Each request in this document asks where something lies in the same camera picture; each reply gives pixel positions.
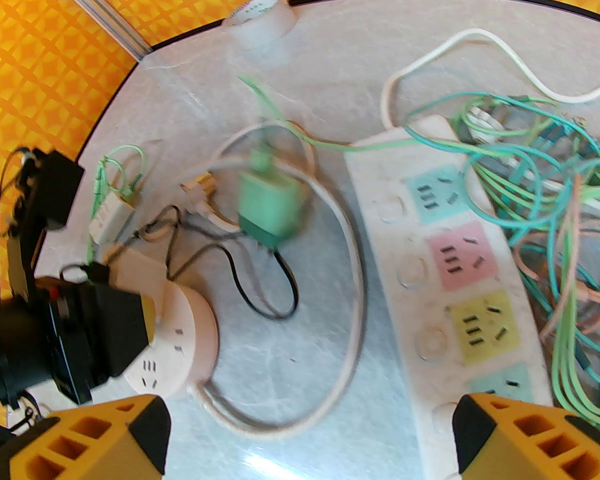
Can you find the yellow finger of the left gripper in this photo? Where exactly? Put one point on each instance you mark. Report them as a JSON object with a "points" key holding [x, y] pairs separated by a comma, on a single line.
{"points": [[120, 328]]}

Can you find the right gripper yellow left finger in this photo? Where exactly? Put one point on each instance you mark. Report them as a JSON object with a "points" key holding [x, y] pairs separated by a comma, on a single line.
{"points": [[80, 443]]}

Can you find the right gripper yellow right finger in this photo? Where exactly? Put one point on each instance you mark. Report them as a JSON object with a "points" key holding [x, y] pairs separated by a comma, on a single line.
{"points": [[530, 448]]}

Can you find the large white charger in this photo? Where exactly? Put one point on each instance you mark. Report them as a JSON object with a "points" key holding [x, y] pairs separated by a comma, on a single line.
{"points": [[130, 268]]}

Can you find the slim white charger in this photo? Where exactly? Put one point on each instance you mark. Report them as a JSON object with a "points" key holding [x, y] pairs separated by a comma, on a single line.
{"points": [[111, 218]]}

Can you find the light green cube charger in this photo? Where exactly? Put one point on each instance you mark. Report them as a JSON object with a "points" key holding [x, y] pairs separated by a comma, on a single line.
{"points": [[270, 208]]}

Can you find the long white power strip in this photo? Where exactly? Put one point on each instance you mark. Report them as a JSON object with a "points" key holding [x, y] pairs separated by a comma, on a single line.
{"points": [[395, 218]]}

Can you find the clear tape roll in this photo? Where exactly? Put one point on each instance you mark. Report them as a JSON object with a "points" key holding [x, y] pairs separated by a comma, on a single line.
{"points": [[260, 18]]}

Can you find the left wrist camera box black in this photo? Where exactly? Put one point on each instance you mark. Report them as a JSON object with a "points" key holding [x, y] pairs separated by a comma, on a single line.
{"points": [[60, 188]]}

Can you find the aluminium frame post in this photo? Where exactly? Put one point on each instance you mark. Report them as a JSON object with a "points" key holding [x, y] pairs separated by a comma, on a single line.
{"points": [[100, 13]]}

